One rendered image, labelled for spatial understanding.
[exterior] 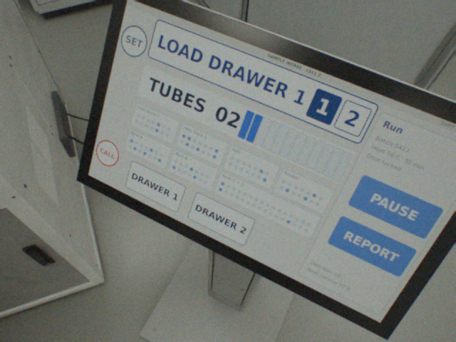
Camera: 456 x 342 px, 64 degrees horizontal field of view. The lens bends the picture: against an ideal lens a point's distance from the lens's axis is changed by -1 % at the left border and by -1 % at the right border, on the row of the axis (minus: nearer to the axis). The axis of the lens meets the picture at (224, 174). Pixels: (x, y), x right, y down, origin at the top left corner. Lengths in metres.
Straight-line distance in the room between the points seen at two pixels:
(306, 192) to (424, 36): 0.84
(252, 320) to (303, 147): 1.08
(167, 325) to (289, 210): 1.05
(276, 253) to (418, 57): 0.88
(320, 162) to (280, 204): 0.08
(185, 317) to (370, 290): 1.02
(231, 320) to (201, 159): 1.02
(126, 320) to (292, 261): 1.08
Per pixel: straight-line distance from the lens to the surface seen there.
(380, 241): 0.51
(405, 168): 0.48
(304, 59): 0.46
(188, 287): 1.49
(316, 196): 0.48
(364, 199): 0.48
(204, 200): 0.53
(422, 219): 0.50
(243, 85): 0.48
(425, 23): 1.23
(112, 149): 0.58
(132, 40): 0.54
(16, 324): 1.66
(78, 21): 2.55
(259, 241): 0.52
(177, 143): 0.52
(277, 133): 0.47
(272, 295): 1.50
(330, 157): 0.47
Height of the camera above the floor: 1.49
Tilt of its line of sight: 60 degrees down
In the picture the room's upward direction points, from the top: 5 degrees clockwise
